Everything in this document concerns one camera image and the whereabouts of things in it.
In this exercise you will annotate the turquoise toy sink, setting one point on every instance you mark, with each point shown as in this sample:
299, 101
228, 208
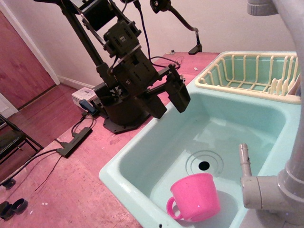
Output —
247, 143

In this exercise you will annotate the pink plastic cup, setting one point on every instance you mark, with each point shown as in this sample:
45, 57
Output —
194, 198

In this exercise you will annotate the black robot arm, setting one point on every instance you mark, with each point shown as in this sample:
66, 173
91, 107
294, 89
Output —
91, 19

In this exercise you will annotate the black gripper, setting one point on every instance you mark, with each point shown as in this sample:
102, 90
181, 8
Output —
135, 75

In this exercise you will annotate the black folding chair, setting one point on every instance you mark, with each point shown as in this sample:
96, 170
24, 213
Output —
14, 139

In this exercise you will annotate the black gooseneck camera mount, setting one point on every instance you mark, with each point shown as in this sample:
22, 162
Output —
165, 5

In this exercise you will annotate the white cardboard box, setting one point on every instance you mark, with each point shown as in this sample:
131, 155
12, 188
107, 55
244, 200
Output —
83, 94

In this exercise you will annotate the cream dish drying rack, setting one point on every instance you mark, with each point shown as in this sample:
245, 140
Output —
265, 75

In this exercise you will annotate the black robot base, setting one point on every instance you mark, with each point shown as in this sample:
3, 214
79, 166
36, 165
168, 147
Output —
121, 114

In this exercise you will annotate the blue adapter plug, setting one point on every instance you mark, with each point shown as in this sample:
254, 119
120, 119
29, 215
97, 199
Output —
88, 107

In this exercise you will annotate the black usb hub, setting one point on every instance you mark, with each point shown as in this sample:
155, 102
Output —
69, 148

